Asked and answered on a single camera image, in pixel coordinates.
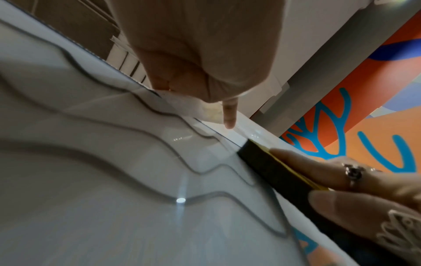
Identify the person's left hand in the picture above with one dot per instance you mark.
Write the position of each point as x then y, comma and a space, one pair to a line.
204, 46

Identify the person's right hand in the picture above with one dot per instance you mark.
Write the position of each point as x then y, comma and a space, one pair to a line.
378, 197

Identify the yellow and black whiteboard eraser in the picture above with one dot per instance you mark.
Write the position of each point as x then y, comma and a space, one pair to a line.
279, 176

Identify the large scribbled whiteboard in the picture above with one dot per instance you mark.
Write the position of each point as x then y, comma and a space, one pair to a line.
98, 155

